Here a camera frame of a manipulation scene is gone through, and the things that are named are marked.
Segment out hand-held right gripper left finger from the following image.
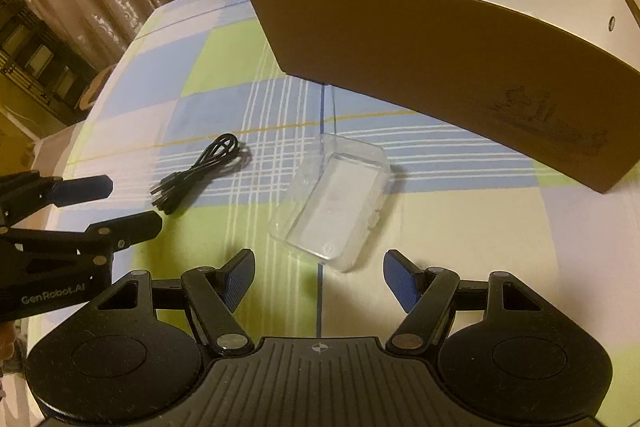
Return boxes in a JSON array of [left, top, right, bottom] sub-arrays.
[[92, 248, 257, 354]]

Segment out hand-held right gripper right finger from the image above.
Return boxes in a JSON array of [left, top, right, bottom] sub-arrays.
[[382, 249, 546, 350]]

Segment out black cable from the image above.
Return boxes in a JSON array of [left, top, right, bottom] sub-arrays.
[[150, 133, 252, 216]]

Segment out brown cardboard box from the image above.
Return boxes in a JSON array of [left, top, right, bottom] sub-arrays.
[[241, 0, 640, 194]]

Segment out clear plastic box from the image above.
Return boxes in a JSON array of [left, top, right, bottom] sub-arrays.
[[268, 132, 391, 272]]

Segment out person's left hand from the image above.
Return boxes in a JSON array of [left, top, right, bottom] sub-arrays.
[[0, 323, 17, 360]]

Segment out dark wooden shelf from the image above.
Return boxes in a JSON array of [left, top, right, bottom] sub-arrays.
[[0, 0, 98, 128]]

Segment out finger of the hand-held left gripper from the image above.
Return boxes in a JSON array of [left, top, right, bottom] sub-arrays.
[[0, 211, 163, 267], [0, 170, 114, 228]]

